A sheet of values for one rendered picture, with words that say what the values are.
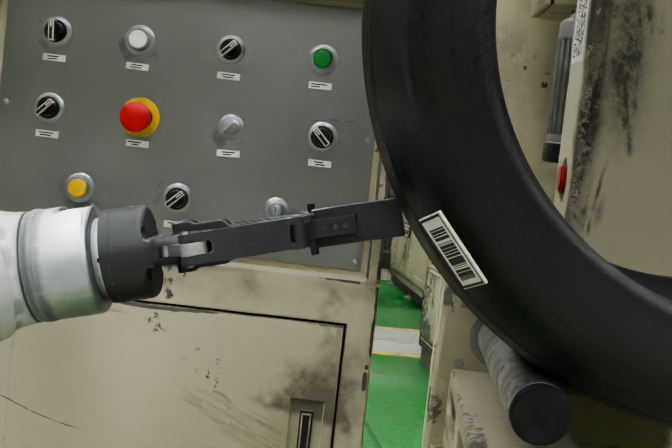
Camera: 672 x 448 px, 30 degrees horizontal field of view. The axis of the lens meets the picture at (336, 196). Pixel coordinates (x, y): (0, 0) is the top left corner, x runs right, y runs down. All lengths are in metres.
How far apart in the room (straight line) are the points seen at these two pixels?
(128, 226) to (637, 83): 0.55
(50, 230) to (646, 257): 0.60
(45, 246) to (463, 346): 0.46
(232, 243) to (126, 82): 0.74
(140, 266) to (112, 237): 0.03
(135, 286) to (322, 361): 0.65
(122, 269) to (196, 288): 0.64
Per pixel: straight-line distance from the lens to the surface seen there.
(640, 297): 0.88
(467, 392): 1.15
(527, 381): 0.93
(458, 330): 1.25
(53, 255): 0.98
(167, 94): 1.65
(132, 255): 0.98
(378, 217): 0.98
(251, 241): 0.95
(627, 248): 1.28
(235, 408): 1.63
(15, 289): 0.99
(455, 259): 0.89
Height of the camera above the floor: 1.09
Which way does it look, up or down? 3 degrees down
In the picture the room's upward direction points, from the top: 6 degrees clockwise
